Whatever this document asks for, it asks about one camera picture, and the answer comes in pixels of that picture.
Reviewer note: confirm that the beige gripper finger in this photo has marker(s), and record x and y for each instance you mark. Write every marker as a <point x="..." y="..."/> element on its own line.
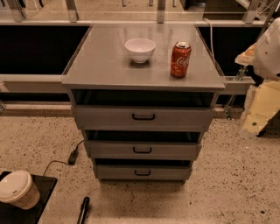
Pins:
<point x="261" y="105"/>
<point x="247" y="57"/>

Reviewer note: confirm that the grey top drawer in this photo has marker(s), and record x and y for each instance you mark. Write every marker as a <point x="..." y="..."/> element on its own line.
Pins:
<point x="175" y="118"/>

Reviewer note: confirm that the grey drawer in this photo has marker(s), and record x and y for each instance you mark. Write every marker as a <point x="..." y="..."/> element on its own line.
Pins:
<point x="175" y="118"/>
<point x="142" y="150"/>
<point x="130" y="172"/>

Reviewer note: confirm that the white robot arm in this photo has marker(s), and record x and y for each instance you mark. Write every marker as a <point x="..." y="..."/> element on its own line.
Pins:
<point x="264" y="57"/>

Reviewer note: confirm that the grey metal drawer cabinet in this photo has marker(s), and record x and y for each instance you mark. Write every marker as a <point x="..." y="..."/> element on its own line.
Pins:
<point x="131" y="84"/>

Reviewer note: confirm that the grey middle drawer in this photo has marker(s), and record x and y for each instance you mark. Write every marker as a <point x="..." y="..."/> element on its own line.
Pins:
<point x="142" y="150"/>

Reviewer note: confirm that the grey bottom drawer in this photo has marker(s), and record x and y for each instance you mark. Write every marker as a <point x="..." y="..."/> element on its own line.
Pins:
<point x="130" y="172"/>

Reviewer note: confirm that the red cola can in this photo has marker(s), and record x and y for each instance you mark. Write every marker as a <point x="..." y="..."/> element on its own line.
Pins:
<point x="180" y="56"/>

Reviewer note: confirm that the white ceramic bowl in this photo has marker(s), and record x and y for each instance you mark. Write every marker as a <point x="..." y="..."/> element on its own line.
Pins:
<point x="140" y="49"/>

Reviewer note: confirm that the black marker pen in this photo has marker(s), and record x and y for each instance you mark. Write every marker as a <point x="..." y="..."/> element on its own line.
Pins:
<point x="83" y="210"/>

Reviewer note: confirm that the white lidded paper cup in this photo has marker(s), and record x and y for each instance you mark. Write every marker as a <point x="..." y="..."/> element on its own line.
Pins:
<point x="18" y="189"/>

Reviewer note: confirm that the black side table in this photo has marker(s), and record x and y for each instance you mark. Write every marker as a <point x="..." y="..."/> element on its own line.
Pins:
<point x="10" y="214"/>

